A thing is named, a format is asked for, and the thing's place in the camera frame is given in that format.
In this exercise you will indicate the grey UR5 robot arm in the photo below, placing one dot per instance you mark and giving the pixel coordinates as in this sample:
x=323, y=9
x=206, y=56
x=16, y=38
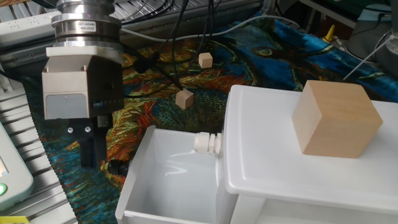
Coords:
x=367, y=40

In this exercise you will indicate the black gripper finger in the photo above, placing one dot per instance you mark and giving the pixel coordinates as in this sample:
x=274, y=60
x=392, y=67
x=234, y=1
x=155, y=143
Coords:
x=101, y=143
x=85, y=149

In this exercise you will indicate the silver Schunk gripper body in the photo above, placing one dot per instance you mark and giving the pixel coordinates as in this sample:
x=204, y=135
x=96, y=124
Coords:
x=81, y=84

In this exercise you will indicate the sunflower painting cloth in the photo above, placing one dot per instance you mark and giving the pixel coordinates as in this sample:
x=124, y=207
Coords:
x=248, y=56

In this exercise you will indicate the large wooden cube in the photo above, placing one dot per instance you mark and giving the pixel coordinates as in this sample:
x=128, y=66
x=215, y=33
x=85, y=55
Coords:
x=335, y=121

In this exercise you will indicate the small wooden cube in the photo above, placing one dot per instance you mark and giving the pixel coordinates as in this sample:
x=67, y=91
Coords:
x=205, y=60
x=184, y=98

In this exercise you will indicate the white plastic drawer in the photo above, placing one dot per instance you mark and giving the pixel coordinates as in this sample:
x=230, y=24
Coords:
x=174, y=186

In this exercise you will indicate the white plastic drawer cabinet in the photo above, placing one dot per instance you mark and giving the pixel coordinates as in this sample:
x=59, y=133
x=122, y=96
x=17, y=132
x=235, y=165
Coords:
x=264, y=149

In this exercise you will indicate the teach pendant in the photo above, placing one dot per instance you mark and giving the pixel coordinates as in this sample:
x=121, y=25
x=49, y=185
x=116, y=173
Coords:
x=15, y=174

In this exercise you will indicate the yellow plastic object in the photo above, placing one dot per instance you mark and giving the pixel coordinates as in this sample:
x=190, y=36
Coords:
x=329, y=34

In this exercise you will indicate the white gripper mounting plate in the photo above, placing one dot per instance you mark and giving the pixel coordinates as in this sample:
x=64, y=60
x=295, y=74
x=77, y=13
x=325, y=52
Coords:
x=84, y=51

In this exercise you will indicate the yellow tape piece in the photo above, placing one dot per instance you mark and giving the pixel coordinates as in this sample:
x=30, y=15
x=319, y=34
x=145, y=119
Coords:
x=12, y=220

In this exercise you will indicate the silver force torque sensor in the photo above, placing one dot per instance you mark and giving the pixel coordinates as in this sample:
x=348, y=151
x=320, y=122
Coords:
x=85, y=26

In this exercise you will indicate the white power strip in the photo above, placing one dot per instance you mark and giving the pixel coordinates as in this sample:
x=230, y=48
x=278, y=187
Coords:
x=25, y=29

